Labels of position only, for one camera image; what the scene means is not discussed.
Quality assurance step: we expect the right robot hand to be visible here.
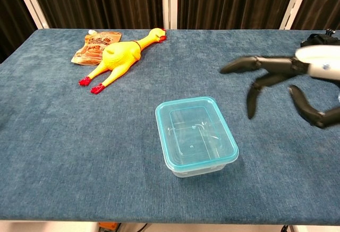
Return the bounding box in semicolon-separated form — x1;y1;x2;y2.
219;45;340;129

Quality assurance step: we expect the teal container lid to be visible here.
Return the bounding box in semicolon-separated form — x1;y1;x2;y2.
155;96;240;173

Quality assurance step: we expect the clear plastic container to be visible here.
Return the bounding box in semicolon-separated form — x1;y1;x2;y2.
164;159;232;178

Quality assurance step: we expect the yellow rubber chicken toy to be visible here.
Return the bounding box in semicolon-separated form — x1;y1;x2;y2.
78;27;167;94

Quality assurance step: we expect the brown spout pouch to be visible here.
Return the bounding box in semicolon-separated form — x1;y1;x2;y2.
71;29;123;66

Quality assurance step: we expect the black strap camera mount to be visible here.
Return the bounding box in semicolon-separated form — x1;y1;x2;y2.
300;28;340;50

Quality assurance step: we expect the white frame post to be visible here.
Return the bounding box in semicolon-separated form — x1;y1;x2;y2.
12;0;50;30
161;0;179;30
279;0;313;30

